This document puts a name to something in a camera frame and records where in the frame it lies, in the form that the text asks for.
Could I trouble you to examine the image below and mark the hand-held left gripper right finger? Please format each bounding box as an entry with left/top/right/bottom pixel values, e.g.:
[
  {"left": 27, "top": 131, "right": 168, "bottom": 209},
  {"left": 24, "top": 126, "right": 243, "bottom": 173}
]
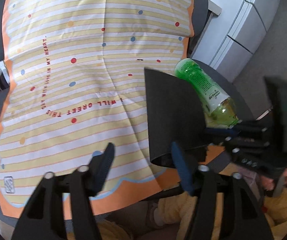
[{"left": 171, "top": 141, "right": 274, "bottom": 240}]

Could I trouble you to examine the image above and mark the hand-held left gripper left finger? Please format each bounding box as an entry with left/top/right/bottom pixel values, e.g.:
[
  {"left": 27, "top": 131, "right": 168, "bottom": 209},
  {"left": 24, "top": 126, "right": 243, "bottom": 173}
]
[{"left": 11, "top": 142, "right": 115, "bottom": 240}]

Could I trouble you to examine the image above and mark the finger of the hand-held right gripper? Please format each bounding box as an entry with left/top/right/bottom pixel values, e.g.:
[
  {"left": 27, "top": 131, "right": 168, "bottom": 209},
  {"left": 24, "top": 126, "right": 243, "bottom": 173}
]
[
  {"left": 204, "top": 128, "right": 269, "bottom": 153},
  {"left": 232, "top": 119, "right": 269, "bottom": 133}
]

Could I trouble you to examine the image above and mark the green plastic bottle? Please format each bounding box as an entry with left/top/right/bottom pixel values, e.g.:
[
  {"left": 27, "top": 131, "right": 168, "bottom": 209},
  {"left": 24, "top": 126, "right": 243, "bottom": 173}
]
[{"left": 174, "top": 58, "right": 241, "bottom": 130}]

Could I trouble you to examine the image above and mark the person's right leg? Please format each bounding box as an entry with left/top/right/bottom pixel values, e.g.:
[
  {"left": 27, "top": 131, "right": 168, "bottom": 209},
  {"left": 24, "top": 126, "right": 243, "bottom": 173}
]
[{"left": 156, "top": 192, "right": 201, "bottom": 240}]

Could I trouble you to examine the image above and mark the white refrigerator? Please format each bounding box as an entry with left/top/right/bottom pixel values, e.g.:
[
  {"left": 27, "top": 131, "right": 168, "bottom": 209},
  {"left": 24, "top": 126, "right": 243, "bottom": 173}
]
[{"left": 189, "top": 0, "right": 284, "bottom": 80}]

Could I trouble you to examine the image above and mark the grey office chair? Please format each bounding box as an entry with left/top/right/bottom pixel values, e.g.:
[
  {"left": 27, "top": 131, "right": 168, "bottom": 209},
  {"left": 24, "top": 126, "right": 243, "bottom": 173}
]
[{"left": 0, "top": 0, "right": 256, "bottom": 230}]

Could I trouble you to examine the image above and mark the yellow striped dotted cloth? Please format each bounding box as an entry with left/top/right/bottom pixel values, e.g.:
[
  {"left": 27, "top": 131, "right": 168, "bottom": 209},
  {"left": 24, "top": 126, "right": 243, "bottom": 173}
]
[{"left": 0, "top": 0, "right": 196, "bottom": 218}]

